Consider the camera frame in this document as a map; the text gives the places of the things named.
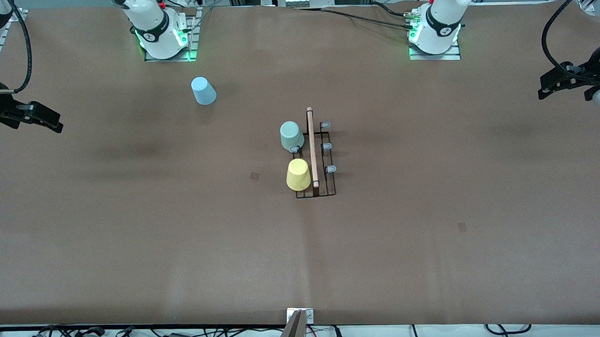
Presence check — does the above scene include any black wire cup holder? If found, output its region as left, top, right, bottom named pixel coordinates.
left=285, top=106, right=340, bottom=200

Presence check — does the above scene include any mint green plastic cup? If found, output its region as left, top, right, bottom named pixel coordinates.
left=279, top=121, right=305, bottom=153

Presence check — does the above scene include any yellow plastic cup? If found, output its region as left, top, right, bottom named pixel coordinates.
left=285, top=158, right=312, bottom=192

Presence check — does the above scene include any light blue plastic cup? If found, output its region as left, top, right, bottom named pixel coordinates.
left=191, top=76, right=217, bottom=106

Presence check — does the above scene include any brown table mat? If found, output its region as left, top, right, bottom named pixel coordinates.
left=0, top=0, right=600, bottom=337

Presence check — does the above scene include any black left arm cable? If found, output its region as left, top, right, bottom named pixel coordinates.
left=540, top=0, right=600, bottom=70

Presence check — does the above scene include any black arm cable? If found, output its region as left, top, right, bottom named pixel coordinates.
left=540, top=0, right=600, bottom=70
left=0, top=0, right=33, bottom=95

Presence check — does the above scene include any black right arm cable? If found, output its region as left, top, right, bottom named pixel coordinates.
left=0, top=0, right=33, bottom=95

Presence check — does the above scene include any aluminium left arm base plate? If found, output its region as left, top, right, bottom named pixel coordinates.
left=408, top=42, right=461, bottom=62

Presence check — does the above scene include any aluminium right arm base plate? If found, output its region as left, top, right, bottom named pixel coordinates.
left=143, top=40, right=200, bottom=64

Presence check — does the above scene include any black cable on mat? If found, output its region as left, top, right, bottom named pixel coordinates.
left=294, top=2, right=418, bottom=37

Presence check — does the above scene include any tangled black floor cable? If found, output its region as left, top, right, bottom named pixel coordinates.
left=36, top=323, right=107, bottom=337

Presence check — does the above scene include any small aluminium edge bracket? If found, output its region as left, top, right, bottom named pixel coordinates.
left=286, top=307, right=315, bottom=324

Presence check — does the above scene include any grey camera mount pole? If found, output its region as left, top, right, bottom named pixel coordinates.
left=272, top=310, right=307, bottom=337

